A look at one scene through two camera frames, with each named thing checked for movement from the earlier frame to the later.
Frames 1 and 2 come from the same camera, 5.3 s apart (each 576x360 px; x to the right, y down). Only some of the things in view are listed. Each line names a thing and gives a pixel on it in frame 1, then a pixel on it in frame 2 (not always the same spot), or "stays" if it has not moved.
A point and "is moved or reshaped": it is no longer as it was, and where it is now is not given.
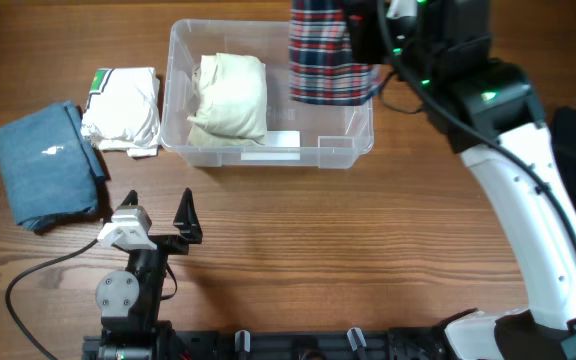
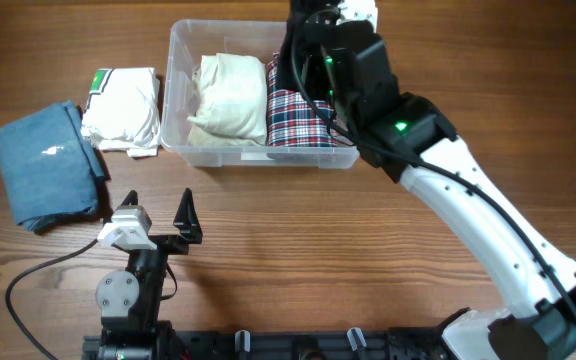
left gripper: x=188 y=222 stays
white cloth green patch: x=122 y=111 stays
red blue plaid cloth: x=321 y=66 is moved or reshaped
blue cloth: x=49 y=166 stays
